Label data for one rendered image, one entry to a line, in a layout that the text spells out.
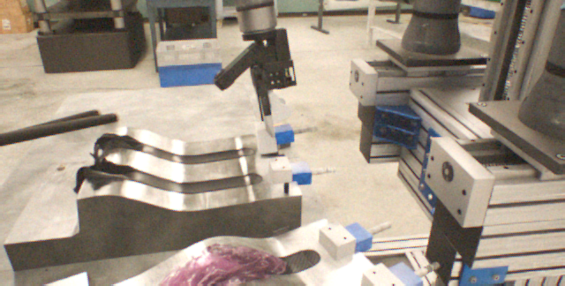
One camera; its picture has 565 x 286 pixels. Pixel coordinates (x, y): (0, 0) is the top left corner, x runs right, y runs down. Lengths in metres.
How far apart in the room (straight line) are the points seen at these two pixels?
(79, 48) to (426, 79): 4.07
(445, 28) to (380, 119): 0.28
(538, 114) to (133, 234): 0.68
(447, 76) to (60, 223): 0.95
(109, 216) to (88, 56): 4.09
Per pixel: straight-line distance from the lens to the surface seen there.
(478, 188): 0.66
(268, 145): 0.84
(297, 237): 0.69
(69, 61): 4.83
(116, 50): 4.68
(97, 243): 0.77
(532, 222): 0.76
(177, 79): 3.97
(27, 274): 0.82
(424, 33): 1.11
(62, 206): 0.85
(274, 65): 0.79
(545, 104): 0.73
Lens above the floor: 1.31
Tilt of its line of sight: 26 degrees down
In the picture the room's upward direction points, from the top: straight up
